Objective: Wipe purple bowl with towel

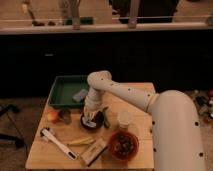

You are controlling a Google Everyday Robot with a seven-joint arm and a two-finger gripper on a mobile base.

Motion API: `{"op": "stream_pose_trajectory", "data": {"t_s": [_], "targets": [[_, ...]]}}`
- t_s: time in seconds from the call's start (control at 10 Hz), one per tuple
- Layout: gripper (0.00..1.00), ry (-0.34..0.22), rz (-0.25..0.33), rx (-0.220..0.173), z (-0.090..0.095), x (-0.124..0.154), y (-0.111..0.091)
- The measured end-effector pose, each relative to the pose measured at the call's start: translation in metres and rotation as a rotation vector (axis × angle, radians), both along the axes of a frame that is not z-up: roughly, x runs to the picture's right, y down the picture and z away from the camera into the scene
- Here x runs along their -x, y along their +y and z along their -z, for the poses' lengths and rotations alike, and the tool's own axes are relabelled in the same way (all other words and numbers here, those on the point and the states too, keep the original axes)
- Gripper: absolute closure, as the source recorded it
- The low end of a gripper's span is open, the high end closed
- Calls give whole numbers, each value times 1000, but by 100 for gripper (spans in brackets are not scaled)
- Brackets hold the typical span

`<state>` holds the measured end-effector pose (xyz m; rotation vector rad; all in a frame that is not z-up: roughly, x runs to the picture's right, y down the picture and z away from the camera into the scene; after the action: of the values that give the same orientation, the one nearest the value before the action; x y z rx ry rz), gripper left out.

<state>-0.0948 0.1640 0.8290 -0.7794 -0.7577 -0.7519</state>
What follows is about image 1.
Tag dark purple bowl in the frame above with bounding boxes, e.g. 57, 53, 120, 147
80, 112, 104, 130

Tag white towel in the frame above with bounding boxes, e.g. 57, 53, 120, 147
85, 119, 97, 128

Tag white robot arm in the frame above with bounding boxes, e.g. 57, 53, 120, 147
85, 70, 206, 171

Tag red bowl with food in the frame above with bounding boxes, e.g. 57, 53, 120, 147
108, 131, 139, 162

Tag grey sponge block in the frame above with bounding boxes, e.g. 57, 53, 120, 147
73, 89, 88, 102

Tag green cucumber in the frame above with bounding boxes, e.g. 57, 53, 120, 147
102, 107, 110, 129

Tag dark metal cup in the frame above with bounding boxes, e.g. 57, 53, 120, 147
59, 109, 71, 125

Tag yellow banana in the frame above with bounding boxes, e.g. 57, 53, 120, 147
67, 137, 95, 146

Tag green plastic tray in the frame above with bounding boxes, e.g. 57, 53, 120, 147
48, 75, 88, 109

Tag white plastic cup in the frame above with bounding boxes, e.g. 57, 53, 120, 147
117, 111, 132, 129

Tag tan wooden box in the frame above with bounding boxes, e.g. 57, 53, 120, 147
80, 138, 107, 167

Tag orange peach fruit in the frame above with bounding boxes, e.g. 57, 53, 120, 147
47, 111, 59, 123

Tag black chair base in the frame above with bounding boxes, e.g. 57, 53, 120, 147
0, 103, 28, 150

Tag white handled kitchen tool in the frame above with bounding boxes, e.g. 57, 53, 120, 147
40, 128, 77, 160

